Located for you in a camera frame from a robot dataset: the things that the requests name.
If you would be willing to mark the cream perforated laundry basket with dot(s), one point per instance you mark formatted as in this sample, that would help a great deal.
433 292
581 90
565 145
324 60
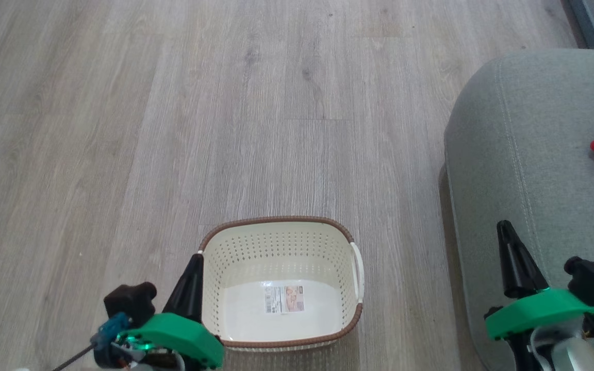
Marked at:
235 257

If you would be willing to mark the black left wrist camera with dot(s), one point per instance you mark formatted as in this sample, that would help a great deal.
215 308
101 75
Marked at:
129 301

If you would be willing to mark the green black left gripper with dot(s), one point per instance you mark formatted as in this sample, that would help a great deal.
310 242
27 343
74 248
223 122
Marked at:
178 335

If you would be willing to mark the blue left wrist connector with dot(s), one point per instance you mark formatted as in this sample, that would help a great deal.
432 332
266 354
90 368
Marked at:
111 327

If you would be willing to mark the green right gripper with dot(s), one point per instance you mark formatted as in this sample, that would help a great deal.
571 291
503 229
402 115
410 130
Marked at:
539 309

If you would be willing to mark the grey fabric sofa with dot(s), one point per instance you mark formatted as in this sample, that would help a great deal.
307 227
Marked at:
534 129

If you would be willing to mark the paper label sticker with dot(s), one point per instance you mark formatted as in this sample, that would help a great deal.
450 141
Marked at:
284 300

